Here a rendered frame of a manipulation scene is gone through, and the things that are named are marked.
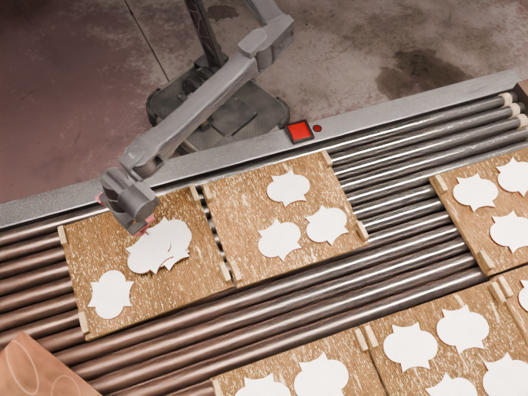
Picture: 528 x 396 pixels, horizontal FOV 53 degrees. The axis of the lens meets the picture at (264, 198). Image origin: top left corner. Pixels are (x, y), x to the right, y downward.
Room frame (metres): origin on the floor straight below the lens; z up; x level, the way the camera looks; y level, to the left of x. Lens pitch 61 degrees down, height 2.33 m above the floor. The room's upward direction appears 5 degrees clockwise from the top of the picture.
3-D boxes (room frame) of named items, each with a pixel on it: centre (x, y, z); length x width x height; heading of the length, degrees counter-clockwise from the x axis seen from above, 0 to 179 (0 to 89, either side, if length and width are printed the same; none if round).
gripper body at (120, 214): (0.56, 0.32, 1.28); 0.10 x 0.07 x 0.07; 50
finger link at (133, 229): (0.54, 0.30, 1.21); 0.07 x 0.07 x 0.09; 50
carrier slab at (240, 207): (0.74, -0.06, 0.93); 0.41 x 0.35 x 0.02; 115
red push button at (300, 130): (1.06, -0.10, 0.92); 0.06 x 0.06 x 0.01; 24
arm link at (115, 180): (0.56, 0.32, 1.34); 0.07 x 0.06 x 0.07; 51
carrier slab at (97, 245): (0.57, 0.32, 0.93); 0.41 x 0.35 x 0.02; 117
